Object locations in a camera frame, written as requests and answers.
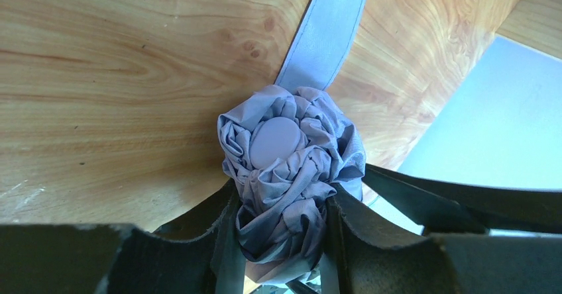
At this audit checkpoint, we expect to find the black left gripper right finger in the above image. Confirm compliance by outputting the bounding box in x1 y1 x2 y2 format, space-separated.
322 188 561 293

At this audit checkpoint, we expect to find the lavender folding umbrella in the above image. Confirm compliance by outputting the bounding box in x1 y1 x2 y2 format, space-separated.
217 0 366 285

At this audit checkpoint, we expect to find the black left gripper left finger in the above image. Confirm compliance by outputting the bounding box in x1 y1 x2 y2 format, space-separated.
1 180 245 293

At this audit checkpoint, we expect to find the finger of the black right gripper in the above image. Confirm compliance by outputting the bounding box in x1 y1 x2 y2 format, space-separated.
363 164 561 234

